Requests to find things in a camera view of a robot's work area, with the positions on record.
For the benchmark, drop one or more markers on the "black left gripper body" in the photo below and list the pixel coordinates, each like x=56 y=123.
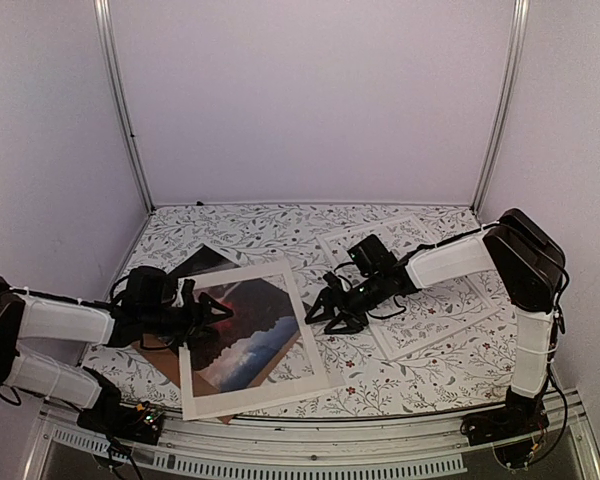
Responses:
x=171 y=323

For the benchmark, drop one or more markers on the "dark red blue photo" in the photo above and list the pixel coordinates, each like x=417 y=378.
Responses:
x=238 y=353

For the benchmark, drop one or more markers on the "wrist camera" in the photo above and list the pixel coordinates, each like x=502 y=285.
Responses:
x=149 y=287
x=371 y=256

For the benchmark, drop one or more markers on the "right aluminium corner post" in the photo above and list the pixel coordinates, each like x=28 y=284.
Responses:
x=513 y=59

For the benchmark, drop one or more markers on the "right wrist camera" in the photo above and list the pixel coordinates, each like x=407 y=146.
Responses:
x=371 y=256

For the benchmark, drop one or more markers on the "left aluminium corner post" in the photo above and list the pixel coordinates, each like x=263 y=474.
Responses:
x=104 y=25

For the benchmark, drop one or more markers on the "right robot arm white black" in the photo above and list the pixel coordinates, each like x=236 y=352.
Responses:
x=532 y=269

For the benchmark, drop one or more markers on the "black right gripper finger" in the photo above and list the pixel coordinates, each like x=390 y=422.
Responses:
x=346 y=324
x=324 y=309

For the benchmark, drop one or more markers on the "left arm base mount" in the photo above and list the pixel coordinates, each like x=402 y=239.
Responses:
x=141 y=423

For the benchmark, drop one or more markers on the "brown cardboard backing board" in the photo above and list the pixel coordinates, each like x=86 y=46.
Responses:
x=174 y=363

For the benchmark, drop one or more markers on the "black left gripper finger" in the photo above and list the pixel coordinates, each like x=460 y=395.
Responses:
x=198 y=337
x=212 y=311

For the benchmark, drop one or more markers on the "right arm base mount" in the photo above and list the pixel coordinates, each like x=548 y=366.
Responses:
x=519 y=416

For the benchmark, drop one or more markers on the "white picture frame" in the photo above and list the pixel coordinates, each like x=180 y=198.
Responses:
x=405 y=325

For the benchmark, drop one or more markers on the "white mat board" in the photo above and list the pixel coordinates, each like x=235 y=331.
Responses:
x=301 y=374

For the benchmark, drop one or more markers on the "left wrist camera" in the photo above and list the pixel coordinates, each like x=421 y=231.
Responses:
x=149 y=287

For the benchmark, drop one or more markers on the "aluminium corner post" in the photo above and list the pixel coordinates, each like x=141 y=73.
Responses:
x=513 y=59
x=104 y=25

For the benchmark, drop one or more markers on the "floral patterned table cover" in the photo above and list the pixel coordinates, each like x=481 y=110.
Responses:
x=473 y=367

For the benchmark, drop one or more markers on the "aluminium front rail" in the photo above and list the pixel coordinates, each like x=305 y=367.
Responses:
x=404 y=447

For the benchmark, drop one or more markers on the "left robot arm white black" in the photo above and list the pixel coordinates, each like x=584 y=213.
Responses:
x=26 y=314

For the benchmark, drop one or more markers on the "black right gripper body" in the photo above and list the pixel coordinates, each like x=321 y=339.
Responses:
x=366 y=299

